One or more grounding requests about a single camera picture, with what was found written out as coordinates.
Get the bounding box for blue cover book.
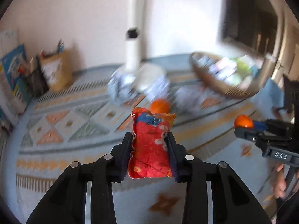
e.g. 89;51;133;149
1;44;32;114

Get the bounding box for brown ribbed bowl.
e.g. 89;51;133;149
189;52;263;99

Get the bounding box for black mesh pen holder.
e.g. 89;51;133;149
25;55;49;98

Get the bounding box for tan cylindrical pen holder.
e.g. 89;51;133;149
40;50;73;93

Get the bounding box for orange tangerine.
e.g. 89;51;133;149
149;99;171;114
234;115;254;129

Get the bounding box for person right hand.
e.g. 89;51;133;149
273;163;286;199

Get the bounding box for green tissue pack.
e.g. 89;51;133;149
235;58;254;77

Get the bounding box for white desk lamp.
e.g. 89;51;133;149
117;0;166;93

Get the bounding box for dark monitor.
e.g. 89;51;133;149
220;0;284;58

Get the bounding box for red snack packet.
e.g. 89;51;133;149
127;107;176;179

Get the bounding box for patterned woven table mat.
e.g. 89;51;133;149
14;69;281;224

